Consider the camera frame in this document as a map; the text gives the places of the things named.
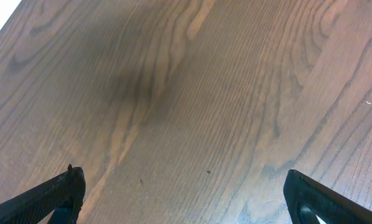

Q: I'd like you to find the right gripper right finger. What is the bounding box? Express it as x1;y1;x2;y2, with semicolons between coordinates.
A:
283;169;372;224

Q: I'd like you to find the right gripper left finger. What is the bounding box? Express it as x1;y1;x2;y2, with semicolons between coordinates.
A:
0;165;86;224

